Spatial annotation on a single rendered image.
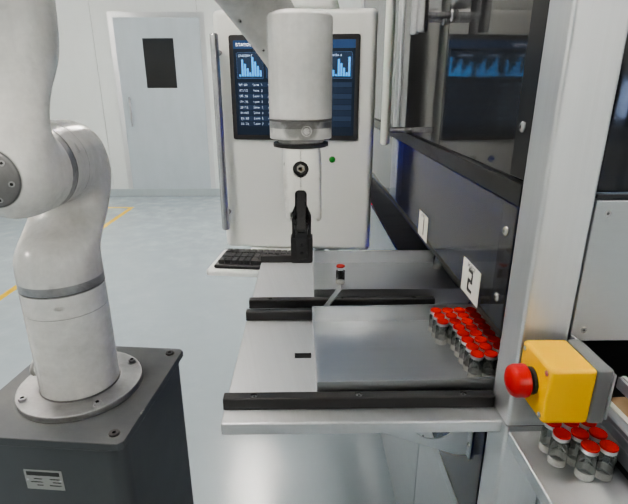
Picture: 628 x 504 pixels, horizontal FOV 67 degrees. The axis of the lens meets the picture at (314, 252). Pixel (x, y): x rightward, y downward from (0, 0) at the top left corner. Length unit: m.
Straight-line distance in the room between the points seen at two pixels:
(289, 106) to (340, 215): 1.00
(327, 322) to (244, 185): 0.77
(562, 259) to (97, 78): 6.24
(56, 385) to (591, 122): 0.80
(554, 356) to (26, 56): 0.73
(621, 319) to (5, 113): 0.81
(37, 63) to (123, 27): 5.77
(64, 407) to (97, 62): 5.93
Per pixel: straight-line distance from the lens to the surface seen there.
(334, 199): 1.58
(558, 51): 0.62
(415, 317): 0.99
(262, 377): 0.81
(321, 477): 1.89
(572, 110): 0.62
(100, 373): 0.84
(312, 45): 0.63
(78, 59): 6.68
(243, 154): 1.60
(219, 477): 1.92
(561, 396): 0.63
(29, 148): 0.68
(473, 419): 0.75
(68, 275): 0.76
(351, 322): 0.97
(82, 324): 0.79
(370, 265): 1.27
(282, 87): 0.63
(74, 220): 0.80
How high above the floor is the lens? 1.33
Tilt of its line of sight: 19 degrees down
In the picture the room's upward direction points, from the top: straight up
